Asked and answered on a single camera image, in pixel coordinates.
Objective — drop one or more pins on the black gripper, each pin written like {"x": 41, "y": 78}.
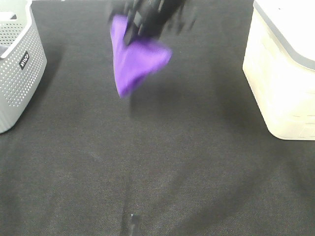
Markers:
{"x": 147, "y": 18}

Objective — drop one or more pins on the purple towel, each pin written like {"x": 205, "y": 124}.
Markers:
{"x": 133, "y": 63}

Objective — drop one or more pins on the grey perforated plastic basket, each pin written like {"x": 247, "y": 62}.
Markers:
{"x": 22, "y": 60}

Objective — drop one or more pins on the cream plastic basket grey rim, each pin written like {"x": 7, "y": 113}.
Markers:
{"x": 279, "y": 64}

